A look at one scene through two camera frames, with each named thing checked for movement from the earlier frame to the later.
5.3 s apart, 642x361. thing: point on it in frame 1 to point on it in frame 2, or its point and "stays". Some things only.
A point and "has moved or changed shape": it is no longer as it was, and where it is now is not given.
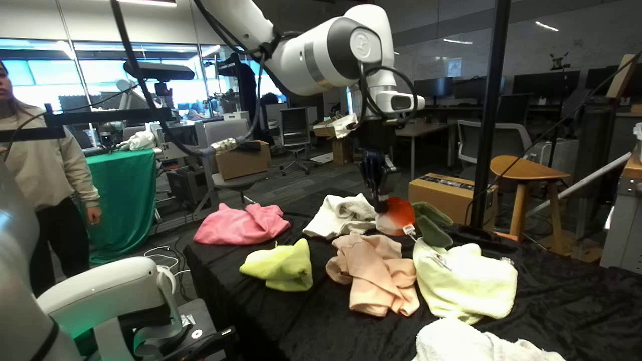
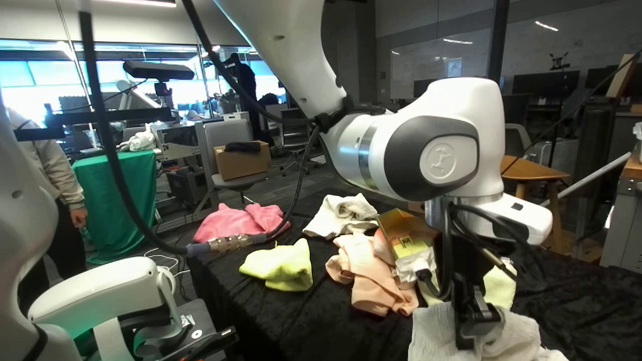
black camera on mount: x=158 y=72 stays
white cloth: x=452 y=339 has moved or changed shape
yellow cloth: x=286 y=266 stays
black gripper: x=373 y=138 to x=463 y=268
